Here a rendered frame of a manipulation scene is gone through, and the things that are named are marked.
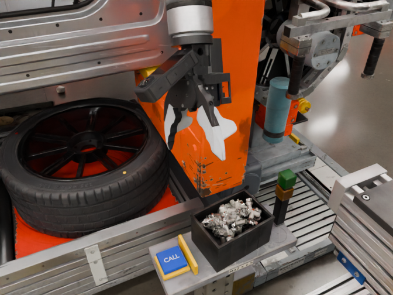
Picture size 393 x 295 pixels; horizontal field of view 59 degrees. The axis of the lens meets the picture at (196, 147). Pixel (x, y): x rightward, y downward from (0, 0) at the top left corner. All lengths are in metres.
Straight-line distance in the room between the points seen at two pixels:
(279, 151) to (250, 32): 1.03
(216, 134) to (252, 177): 0.90
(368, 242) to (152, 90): 0.59
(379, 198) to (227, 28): 0.49
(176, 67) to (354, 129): 2.09
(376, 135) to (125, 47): 1.77
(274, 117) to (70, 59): 0.77
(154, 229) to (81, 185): 0.29
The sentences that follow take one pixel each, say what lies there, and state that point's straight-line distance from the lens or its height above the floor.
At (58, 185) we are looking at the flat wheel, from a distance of 1.27.
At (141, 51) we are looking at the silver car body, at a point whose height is 0.82.
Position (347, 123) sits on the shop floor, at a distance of 2.60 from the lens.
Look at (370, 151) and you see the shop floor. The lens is 2.38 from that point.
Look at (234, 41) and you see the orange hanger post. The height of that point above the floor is 1.02.
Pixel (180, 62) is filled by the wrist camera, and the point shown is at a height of 1.10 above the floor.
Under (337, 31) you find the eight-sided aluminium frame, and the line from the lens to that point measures 1.61.
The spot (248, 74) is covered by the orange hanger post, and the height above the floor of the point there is 0.93.
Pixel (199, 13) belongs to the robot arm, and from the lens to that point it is 0.58.
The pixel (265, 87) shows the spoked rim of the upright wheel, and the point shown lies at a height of 0.62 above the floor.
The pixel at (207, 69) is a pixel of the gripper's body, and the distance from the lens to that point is 0.60.
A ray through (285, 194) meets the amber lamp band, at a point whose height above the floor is 0.60.
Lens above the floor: 1.33
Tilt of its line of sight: 38 degrees down
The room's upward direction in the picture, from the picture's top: straight up
